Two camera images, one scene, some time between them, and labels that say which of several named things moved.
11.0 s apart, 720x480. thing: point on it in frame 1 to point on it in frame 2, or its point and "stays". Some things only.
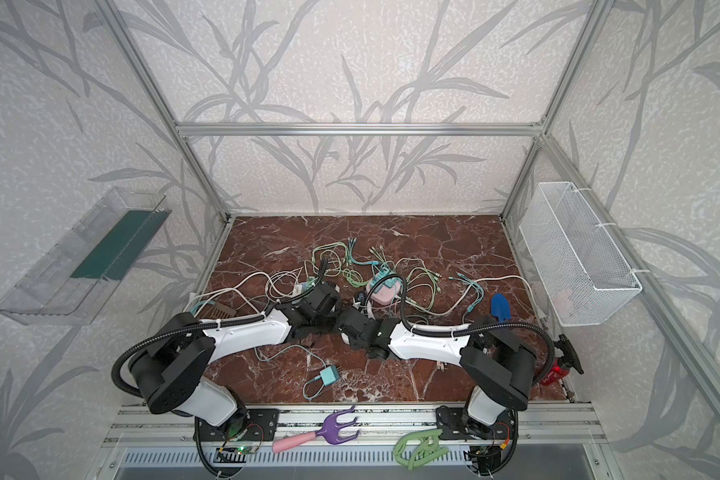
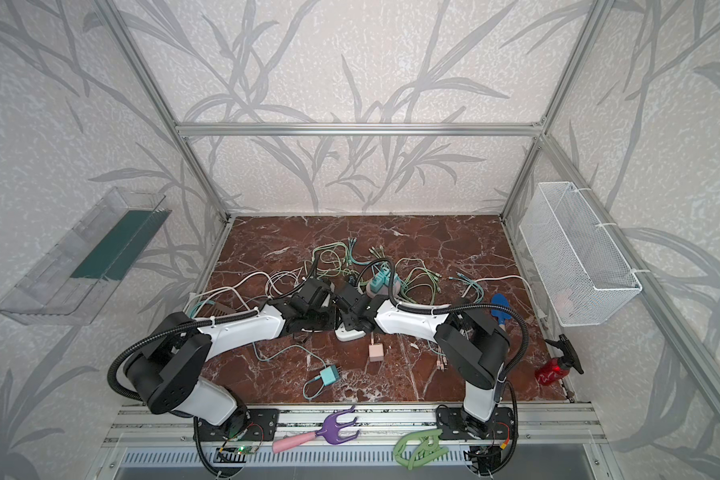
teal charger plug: (329, 375) stays
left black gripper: (322, 298) stays
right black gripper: (353, 324) to (348, 303)
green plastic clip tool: (417, 447) stays
